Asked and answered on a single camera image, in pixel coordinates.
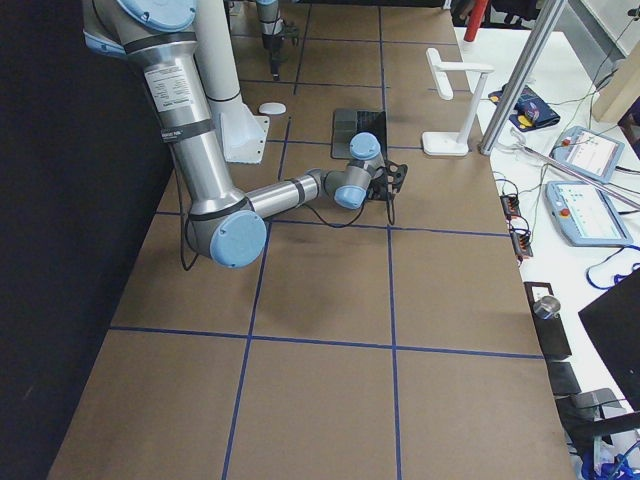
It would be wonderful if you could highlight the orange circuit board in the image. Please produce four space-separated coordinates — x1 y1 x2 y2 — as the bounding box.
499 193 521 220
509 227 533 262

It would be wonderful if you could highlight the aluminium frame post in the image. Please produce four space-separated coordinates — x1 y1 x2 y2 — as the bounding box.
478 0 568 156

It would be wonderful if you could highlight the grey laptop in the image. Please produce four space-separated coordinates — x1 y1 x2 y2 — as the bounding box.
331 108 388 160

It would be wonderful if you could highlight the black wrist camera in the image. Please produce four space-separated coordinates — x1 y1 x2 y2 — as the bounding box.
384 160 408 195

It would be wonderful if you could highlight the near orange circuit board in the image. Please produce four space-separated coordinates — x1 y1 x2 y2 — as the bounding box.
509 227 533 262

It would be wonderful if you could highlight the thin metal rod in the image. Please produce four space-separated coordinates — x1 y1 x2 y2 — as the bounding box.
510 127 640 211

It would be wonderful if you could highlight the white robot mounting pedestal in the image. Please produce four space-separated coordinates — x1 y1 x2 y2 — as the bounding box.
193 0 269 164

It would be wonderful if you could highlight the far teach pendant tablet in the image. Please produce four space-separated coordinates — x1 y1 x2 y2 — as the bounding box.
550 126 624 184

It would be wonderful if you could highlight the dark blue space pouch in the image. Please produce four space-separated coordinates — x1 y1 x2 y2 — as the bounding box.
509 85 561 132

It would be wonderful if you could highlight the teach pendant tablet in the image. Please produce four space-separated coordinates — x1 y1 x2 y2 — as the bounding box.
545 181 633 247
550 126 624 184

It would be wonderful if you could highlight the white computer mouse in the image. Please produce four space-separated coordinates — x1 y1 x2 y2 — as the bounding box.
258 102 287 116

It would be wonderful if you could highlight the silver metal cup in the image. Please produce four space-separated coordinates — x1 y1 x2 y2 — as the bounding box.
532 295 561 320

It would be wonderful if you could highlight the black monitor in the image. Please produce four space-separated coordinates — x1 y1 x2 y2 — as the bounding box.
579 271 639 410

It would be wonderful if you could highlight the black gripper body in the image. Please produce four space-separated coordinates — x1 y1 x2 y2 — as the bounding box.
262 19 300 62
367 169 395 202

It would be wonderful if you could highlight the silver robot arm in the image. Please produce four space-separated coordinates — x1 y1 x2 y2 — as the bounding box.
256 0 300 81
82 1 389 268

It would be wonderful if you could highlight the near teach pendant tablet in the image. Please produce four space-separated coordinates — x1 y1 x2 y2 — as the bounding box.
545 181 633 247

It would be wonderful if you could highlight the red cylinder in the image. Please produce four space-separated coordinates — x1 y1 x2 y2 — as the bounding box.
463 0 489 43

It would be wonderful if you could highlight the far orange circuit board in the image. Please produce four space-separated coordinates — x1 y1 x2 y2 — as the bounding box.
499 193 521 220

